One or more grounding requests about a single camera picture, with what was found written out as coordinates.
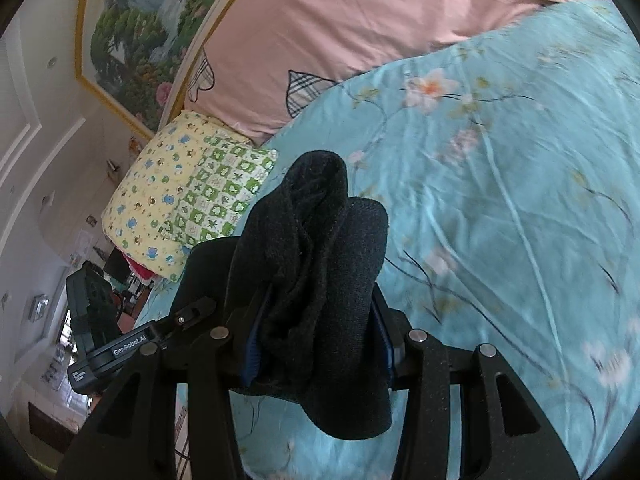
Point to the pink quilt with plaid hearts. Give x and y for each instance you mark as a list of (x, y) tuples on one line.
[(264, 61)]

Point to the gold framed landscape painting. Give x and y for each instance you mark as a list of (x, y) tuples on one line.
[(134, 55)]

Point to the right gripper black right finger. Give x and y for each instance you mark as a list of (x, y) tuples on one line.
[(504, 433)]

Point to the yellow cartoon print pillow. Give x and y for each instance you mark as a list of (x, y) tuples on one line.
[(152, 186)]

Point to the green checkered pillow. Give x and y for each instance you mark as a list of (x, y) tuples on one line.
[(221, 188)]

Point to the teal floral bed sheet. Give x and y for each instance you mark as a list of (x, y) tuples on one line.
[(508, 166)]

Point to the black fleece pants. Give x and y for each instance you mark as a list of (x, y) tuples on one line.
[(310, 254)]

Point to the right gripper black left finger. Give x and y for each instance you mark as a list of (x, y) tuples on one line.
[(131, 434)]

